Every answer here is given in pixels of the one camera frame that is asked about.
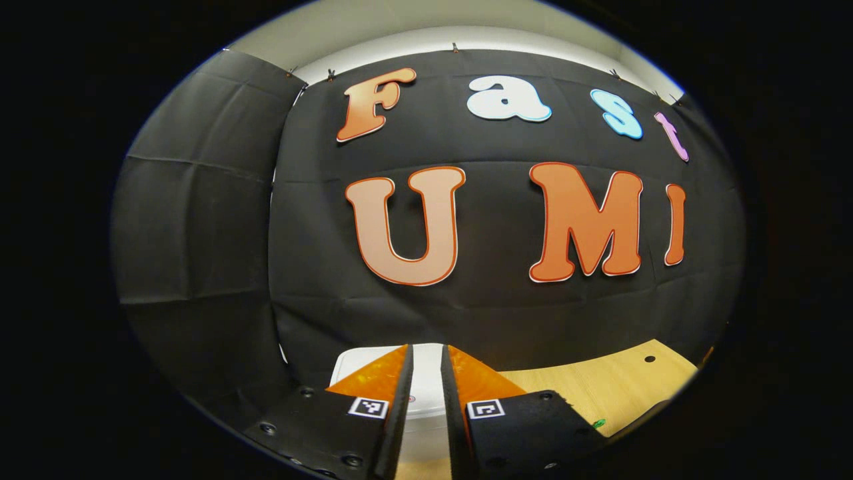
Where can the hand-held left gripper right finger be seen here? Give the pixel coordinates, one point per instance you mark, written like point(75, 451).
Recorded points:
point(453, 433)

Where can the black backdrop cloth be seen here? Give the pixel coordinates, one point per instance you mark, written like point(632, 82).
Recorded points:
point(500, 313)

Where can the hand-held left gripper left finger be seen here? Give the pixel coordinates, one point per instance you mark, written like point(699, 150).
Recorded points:
point(400, 426)

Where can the white desktop garbage bin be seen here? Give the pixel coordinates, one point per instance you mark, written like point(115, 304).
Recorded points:
point(426, 393)

